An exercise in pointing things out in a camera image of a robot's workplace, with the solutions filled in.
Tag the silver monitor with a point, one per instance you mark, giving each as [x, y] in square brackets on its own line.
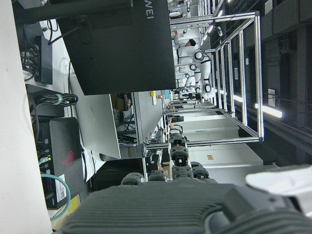
[97, 122]

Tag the person in white shirt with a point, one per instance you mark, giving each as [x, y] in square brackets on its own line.
[185, 52]

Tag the black huawei monitor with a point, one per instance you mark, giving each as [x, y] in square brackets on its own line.
[122, 48]

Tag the white humanoid robot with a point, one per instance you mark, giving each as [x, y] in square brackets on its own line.
[206, 70]

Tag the aluminium profile frame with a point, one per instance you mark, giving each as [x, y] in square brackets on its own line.
[258, 73]

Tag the ceiling light strip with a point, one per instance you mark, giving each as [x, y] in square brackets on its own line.
[270, 111]

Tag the black dock box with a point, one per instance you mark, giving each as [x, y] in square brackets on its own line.
[46, 61]

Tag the black computer red logo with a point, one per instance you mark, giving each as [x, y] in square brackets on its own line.
[63, 146]

